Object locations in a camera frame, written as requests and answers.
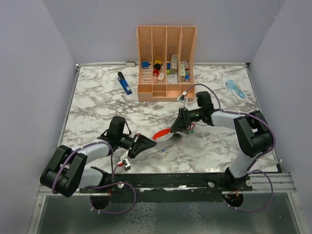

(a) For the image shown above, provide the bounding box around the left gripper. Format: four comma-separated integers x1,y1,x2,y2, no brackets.
117,133,157,158

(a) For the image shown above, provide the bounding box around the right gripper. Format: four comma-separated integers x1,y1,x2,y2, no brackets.
170,107,203,133

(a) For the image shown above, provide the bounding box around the metal key holder red handle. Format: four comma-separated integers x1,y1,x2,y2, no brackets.
152,128,182,153

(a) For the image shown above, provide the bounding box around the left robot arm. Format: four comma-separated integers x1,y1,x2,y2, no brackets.
39,116,156,197

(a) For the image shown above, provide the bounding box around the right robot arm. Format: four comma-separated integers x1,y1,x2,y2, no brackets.
171,91,275,191

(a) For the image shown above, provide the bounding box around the grey green box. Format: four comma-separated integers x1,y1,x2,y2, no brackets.
170,54,178,75

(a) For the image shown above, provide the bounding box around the white red box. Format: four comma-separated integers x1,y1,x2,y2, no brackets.
179,61,190,82

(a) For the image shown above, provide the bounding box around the black red bottle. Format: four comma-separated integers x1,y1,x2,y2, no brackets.
153,62,162,76

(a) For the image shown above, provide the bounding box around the blue blister pack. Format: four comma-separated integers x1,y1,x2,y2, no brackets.
225,80,247,101

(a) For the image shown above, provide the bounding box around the blue stapler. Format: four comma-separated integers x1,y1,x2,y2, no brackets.
117,72,132,95

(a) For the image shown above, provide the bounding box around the blue cube in organizer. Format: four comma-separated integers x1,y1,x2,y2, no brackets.
141,61,151,69

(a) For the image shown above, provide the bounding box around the peach desk organizer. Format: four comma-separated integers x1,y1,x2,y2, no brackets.
136,25,197,102

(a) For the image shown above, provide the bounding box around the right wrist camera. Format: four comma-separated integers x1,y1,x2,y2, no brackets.
177,91,188,108

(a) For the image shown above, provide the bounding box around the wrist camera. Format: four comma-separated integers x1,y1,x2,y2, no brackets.
177,91,188,108
117,151,131,171

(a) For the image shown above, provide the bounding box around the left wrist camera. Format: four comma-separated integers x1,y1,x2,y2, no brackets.
117,151,131,171

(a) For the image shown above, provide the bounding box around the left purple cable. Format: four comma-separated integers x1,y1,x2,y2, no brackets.
52,143,137,215

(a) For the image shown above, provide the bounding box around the white plug at wall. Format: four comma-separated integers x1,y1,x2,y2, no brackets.
125,61,137,67

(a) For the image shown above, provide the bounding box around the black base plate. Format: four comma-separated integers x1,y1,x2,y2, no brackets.
48,158,283,203

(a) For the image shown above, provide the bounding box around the aluminium rail frame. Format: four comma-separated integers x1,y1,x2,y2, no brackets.
31,65,305,234

